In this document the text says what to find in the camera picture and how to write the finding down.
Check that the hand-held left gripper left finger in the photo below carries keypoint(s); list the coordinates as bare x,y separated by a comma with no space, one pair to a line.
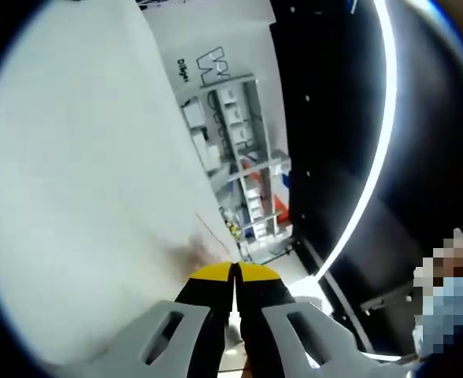
164,338

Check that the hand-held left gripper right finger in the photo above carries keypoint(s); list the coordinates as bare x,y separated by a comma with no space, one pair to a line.
310,338

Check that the small yellow black robot car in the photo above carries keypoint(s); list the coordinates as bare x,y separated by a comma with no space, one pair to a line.
233,230

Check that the grey metal shelf rack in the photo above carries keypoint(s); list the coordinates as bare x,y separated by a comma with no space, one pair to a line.
255,165

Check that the row of white storage bins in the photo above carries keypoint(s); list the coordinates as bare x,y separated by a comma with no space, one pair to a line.
231,104

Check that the black panel with light strip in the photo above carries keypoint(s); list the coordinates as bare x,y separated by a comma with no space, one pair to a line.
390,98

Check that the white lettered partition panel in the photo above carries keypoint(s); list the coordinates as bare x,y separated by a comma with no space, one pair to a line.
231,35

